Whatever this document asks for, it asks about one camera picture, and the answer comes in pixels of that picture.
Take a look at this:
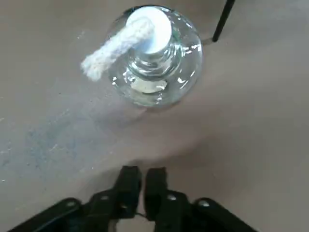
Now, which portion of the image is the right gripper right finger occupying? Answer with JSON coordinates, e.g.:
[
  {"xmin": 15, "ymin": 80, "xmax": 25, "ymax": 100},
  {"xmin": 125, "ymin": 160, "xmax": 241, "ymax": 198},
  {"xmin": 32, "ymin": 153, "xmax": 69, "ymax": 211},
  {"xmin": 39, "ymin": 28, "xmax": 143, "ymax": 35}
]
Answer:
[{"xmin": 143, "ymin": 167, "xmax": 245, "ymax": 232}]

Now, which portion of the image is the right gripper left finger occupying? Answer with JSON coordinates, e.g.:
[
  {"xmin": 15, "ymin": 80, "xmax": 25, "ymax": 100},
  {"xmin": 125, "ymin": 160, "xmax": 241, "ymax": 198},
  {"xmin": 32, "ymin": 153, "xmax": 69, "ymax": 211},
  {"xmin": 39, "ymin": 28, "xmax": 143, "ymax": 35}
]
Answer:
[{"xmin": 6, "ymin": 165, "xmax": 143, "ymax": 232}]

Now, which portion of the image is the glass alcohol lamp with wick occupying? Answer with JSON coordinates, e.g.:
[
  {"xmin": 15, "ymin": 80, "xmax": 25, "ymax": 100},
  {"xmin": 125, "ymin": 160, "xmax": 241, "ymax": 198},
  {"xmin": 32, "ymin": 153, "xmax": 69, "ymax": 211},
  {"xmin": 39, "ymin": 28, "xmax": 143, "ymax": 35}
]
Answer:
[{"xmin": 81, "ymin": 6, "xmax": 203, "ymax": 107}]

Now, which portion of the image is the black metal tripod stand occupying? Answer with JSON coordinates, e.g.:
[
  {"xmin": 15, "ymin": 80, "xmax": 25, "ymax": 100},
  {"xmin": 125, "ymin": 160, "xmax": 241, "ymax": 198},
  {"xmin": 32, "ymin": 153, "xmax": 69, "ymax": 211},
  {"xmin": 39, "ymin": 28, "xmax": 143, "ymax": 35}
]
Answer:
[{"xmin": 211, "ymin": 0, "xmax": 236, "ymax": 43}]

